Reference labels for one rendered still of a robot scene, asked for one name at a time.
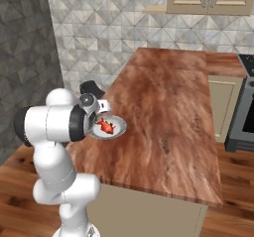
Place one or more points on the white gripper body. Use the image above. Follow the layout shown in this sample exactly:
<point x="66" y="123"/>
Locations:
<point x="104" y="106"/>

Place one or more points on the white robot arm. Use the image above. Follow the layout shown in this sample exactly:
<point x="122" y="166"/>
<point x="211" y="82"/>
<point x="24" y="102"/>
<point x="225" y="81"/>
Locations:
<point x="49" y="123"/>

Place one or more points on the red fish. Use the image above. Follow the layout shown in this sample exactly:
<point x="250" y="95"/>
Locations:
<point x="106" y="126"/>

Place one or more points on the grey plate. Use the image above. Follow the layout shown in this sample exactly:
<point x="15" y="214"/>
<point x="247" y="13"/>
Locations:
<point x="119" y="126"/>

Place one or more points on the beige dining counter base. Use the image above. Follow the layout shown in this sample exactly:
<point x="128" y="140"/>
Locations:
<point x="142" y="214"/>

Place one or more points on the beige base cupboards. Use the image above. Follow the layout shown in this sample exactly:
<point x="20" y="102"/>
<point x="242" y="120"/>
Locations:
<point x="223" y="105"/>

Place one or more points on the grey oven with hob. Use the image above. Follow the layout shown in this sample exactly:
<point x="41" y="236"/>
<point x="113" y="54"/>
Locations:
<point x="243" y="115"/>

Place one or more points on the beige wall shelf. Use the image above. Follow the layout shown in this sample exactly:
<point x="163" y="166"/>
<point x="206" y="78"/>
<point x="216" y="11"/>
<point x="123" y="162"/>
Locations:
<point x="155" y="9"/>

